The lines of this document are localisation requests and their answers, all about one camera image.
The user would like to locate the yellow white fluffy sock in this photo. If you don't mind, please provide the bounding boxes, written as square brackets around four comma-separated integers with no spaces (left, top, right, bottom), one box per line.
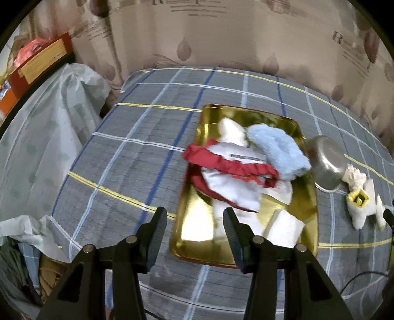
[346,189,370,230]

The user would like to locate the red white cloth bag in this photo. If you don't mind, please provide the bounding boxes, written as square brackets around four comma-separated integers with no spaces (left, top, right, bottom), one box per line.
[182,139,293,212]

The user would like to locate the light blue fluffy towel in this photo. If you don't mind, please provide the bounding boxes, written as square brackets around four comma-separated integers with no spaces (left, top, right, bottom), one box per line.
[246,123,311,181]

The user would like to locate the white towel with yellow stripes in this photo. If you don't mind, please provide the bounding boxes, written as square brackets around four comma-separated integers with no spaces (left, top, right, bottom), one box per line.
[375,195,386,231]

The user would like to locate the white foam sponge block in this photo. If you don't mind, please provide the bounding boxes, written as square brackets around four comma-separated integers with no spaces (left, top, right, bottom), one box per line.
[363,179,376,216]

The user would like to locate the white rolled cloth in tray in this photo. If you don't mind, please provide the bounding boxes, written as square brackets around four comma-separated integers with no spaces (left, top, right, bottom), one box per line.
[212,200,305,248]

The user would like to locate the cream crumpled cloth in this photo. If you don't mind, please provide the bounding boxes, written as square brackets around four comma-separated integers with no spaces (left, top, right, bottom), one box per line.
[342,164,367,192]

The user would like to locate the gold metal tray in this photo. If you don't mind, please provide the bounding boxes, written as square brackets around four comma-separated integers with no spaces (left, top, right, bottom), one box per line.
[170,105,319,267]

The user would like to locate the grey plaid bed sheet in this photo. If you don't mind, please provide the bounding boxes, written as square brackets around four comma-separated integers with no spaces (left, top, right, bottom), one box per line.
[52,67,393,319]

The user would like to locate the steel bowl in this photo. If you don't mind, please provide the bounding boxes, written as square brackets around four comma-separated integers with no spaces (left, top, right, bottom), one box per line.
[305,135,346,193]

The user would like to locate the white fluffy cotton wad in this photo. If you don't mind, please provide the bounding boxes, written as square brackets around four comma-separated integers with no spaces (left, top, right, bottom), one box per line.
[218,117,248,147]

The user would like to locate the pale green dotted sheet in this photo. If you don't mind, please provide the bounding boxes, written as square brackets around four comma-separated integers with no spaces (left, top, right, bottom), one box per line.
[0,62,112,256]

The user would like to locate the beige leaf print curtain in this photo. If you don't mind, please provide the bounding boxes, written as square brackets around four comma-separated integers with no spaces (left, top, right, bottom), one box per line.
[21,1,393,148]

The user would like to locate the red orange cardboard box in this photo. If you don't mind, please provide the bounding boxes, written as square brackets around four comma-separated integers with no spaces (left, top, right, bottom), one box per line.
[1,33,73,117]

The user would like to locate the black cable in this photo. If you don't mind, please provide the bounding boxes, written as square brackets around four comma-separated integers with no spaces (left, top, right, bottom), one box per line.
[339,271,390,296]

